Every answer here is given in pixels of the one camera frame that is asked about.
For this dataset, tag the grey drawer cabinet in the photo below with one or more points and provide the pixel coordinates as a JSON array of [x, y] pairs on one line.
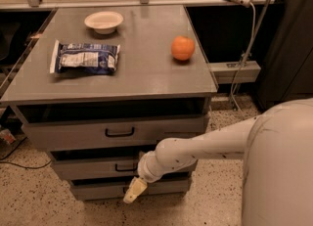
[[148, 83]]

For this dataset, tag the grey drawer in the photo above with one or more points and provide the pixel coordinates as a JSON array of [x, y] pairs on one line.
[[111, 188], [79, 136], [94, 168]]

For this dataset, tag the grey metal rail box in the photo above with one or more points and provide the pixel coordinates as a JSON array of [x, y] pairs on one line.
[[232, 72]]

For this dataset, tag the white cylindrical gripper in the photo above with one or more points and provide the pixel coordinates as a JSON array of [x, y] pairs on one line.
[[144, 170]]

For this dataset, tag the grey top drawer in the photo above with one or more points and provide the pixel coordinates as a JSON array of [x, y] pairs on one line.
[[79, 136]]

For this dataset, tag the orange fruit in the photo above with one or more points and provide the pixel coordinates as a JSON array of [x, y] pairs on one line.
[[182, 48]]

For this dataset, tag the blue white chip bag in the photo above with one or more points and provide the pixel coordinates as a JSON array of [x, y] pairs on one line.
[[98, 59]]

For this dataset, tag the white paper bowl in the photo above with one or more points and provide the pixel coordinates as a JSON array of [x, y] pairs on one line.
[[105, 22]]

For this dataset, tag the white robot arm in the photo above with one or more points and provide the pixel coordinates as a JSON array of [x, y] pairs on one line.
[[277, 150]]

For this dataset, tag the grey bottom drawer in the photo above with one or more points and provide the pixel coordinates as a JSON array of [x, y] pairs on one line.
[[111, 188]]

